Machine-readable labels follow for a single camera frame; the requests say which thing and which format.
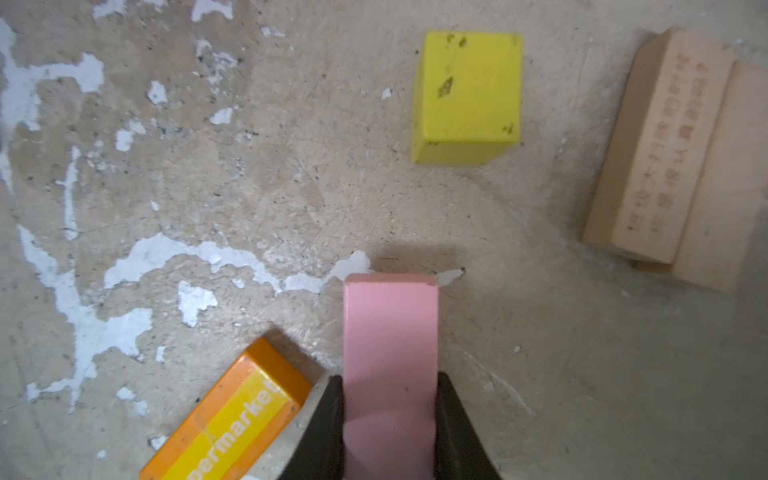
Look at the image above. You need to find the plain natural wood block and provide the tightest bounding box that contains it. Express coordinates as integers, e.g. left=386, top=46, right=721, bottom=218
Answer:
left=634, top=60, right=767, bottom=293

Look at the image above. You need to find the pink block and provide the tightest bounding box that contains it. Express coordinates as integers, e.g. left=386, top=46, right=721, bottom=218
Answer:
left=342, top=274, right=440, bottom=479

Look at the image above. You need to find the yellow-green cube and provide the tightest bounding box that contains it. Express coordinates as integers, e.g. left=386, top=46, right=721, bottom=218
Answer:
left=410, top=31, right=524, bottom=167

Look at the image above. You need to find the orange supermarket block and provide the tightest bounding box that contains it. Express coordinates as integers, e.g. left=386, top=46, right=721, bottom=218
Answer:
left=138, top=338, right=312, bottom=480

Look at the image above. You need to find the engraved natural wood block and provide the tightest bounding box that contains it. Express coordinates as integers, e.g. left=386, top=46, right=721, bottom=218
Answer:
left=582, top=27, right=735, bottom=264

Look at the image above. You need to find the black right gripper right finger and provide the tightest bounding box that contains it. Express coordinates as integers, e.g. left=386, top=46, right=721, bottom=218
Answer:
left=434, top=372, right=501, bottom=480

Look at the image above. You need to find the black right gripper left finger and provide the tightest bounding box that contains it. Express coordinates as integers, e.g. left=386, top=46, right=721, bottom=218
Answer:
left=278, top=375, right=345, bottom=480

